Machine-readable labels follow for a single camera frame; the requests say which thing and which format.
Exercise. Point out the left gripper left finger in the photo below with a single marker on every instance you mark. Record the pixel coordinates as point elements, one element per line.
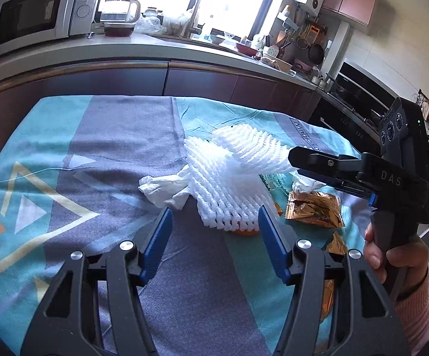
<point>151,242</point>

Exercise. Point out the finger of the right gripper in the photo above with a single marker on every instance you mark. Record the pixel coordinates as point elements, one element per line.
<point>313,163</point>
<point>349,187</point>

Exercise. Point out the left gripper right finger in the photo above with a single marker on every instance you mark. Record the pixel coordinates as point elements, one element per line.
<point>279,240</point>

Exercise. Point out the green clear snack bag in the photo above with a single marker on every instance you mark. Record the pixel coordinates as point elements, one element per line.
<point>276,182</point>

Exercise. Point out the gold foil snack wrapper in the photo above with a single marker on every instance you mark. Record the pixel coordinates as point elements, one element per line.
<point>316,208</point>

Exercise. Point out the white foam fruit net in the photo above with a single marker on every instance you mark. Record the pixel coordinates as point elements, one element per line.
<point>225,175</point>

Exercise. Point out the chrome kitchen faucet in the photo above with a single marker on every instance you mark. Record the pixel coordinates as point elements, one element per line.
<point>191,27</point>

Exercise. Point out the person's right hand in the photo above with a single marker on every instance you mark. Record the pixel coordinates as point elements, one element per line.
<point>412,256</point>

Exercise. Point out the crumpled white tissue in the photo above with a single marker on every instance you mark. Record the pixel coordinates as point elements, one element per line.
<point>305,184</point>
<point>171,191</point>

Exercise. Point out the orange peel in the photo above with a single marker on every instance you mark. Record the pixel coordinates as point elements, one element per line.
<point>279,212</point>

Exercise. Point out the black frying pan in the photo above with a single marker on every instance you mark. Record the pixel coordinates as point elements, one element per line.
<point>316,54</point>

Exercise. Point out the blue patterned tablecloth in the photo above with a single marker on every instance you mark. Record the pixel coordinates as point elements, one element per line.
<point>69,177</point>

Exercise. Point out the red bowl on counter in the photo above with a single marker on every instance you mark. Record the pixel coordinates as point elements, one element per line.
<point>246,50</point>

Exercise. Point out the dark brown counter cabinets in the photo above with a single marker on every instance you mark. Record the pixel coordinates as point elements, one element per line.
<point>20,93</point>

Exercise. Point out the dark red food container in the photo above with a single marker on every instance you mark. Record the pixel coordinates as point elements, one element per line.
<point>118,29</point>

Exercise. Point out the glass electric kettle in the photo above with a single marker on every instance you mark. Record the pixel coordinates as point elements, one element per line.
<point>120,11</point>

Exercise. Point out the white microwave oven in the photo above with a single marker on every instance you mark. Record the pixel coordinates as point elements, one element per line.
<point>25,23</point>

